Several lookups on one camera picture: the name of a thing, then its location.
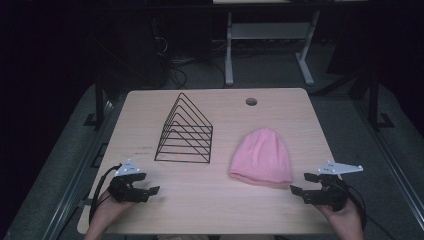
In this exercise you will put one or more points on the white metal frame desk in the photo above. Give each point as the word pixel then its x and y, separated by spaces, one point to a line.
pixel 266 31

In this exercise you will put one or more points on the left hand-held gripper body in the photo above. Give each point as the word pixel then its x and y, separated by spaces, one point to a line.
pixel 124 190

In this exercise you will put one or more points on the person's right hand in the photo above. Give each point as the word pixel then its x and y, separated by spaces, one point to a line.
pixel 343 218

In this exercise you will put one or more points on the black metal stand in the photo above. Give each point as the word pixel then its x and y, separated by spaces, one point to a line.
pixel 374 96
pixel 99 100

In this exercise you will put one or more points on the aluminium floor rail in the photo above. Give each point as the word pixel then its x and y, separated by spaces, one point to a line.
pixel 78 173
pixel 393 166

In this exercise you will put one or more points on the person's left hand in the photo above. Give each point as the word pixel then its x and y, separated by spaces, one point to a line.
pixel 110 210

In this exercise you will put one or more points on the pink knit beanie hat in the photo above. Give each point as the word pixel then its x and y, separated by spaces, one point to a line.
pixel 261 158

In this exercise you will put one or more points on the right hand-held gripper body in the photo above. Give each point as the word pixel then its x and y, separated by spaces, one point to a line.
pixel 328 195

